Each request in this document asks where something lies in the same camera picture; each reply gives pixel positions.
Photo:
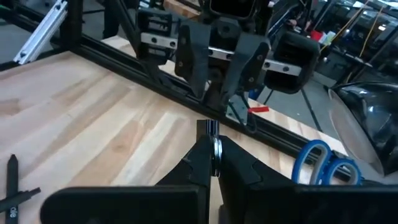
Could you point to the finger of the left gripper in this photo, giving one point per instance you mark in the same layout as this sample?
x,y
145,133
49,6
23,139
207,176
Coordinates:
x,y
248,59
192,53

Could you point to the small red tag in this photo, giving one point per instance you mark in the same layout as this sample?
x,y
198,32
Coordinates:
x,y
258,109

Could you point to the black pen with silver clip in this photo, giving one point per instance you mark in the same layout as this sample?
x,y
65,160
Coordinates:
x,y
26,194

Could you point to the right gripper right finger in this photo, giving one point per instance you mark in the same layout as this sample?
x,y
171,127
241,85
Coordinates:
x,y
311,205

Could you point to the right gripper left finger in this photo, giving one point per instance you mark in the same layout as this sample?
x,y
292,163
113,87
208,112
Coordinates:
x,y
124,205

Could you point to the black binder clip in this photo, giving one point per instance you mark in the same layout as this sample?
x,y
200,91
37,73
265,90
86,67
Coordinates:
x,y
207,127

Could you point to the black tape dispenser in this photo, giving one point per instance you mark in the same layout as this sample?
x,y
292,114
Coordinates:
x,y
370,124

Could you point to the silver aluminium rail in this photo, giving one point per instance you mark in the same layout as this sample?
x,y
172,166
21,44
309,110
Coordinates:
x,y
40,34

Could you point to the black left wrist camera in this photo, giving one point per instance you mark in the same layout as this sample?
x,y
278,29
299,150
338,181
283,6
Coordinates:
x,y
233,7

